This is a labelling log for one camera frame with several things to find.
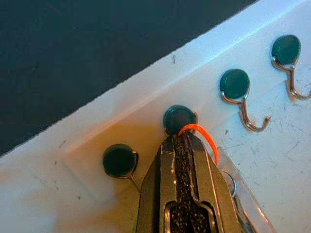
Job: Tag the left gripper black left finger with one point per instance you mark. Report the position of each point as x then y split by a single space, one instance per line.
155 194

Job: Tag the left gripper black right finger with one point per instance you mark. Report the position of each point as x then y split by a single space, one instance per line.
211 194

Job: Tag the white hook board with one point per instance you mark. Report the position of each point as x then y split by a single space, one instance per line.
267 157

